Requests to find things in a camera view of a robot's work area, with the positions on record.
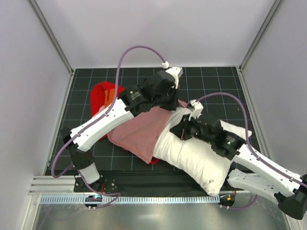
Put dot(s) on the black grid cutting mat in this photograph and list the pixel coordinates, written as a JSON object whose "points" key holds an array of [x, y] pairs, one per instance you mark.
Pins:
{"points": [[194, 83]]}

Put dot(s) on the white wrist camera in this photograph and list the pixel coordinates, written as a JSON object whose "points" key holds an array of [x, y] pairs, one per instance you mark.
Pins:
{"points": [[195, 108], [176, 72]]}

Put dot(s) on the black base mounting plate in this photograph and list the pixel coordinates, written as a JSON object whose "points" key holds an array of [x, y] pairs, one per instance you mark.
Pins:
{"points": [[148, 184]]}

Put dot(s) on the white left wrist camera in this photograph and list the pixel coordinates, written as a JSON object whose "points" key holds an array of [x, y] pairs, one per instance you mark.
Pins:
{"points": [[176, 72]]}

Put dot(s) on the white pillow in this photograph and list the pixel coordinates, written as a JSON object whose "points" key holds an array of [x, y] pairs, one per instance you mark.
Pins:
{"points": [[193, 156]]}

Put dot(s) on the aluminium front rail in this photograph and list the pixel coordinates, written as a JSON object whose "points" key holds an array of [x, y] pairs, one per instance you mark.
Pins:
{"points": [[48, 185]]}

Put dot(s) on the white slotted cable duct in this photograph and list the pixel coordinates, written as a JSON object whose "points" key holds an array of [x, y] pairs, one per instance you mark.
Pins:
{"points": [[92, 199]]}

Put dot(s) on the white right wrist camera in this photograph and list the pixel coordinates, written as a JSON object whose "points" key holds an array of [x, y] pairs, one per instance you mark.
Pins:
{"points": [[195, 108]]}

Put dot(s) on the right aluminium frame post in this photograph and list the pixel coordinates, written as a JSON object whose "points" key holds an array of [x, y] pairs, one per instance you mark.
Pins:
{"points": [[261, 32]]}

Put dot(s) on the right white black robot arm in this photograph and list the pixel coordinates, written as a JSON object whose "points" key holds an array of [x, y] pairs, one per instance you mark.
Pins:
{"points": [[288, 190]]}

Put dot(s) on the red cartoon print pillowcase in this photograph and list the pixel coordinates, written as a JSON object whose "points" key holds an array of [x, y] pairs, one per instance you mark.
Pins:
{"points": [[138, 135]]}

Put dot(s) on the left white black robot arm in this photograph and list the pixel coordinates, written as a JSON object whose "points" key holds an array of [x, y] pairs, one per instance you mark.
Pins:
{"points": [[78, 141]]}

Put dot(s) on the aluminium frame post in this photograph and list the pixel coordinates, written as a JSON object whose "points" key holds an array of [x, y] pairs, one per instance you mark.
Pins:
{"points": [[261, 32], [45, 25]]}

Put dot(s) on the left aluminium frame post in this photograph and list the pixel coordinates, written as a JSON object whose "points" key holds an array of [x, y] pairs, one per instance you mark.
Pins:
{"points": [[45, 25]]}

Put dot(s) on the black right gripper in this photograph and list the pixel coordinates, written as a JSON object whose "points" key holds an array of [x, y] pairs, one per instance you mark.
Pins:
{"points": [[182, 129]]}

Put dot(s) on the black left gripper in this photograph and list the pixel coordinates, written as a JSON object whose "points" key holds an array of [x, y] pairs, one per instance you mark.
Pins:
{"points": [[173, 101]]}

